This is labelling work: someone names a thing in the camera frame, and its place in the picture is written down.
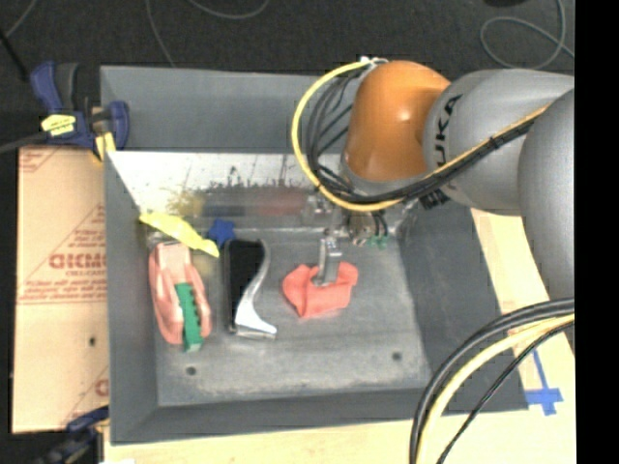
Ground red cloth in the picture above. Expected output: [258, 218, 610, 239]
[281, 261, 360, 320]

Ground black flat box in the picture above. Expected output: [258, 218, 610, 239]
[222, 238, 266, 334]

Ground white curved plastic piece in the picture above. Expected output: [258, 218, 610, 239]
[234, 240, 279, 341]

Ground grey metal bin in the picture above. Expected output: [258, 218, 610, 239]
[99, 65, 529, 444]

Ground small blue toy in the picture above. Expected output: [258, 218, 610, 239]
[207, 217, 237, 249]

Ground green toothed block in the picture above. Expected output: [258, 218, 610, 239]
[174, 281, 204, 354]

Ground yellow crumpled cloth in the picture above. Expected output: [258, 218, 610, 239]
[138, 212, 221, 259]

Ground pink plastic packet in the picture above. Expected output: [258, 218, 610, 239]
[148, 241, 213, 346]

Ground brown cardboard board red print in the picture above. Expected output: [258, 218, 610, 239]
[10, 145, 111, 434]

